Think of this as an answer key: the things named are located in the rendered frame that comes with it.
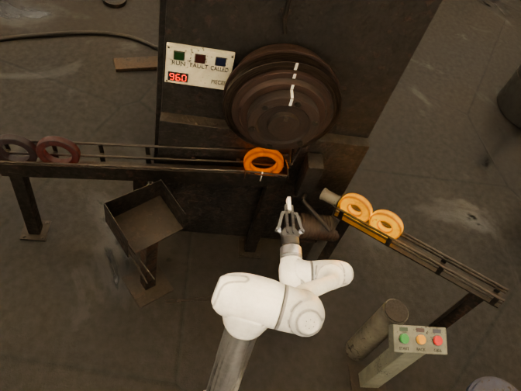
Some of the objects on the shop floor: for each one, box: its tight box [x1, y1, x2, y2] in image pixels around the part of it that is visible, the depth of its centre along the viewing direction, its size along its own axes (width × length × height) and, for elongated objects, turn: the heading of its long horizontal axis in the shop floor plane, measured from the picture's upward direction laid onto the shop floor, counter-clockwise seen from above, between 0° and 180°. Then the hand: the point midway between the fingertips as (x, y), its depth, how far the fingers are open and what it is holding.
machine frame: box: [150, 0, 443, 243], centre depth 239 cm, size 73×108×176 cm
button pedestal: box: [348, 324, 447, 391], centre depth 226 cm, size 16×24×62 cm, turn 83°
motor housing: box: [295, 213, 340, 260], centre depth 259 cm, size 13×22×54 cm, turn 83°
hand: (288, 205), depth 214 cm, fingers closed
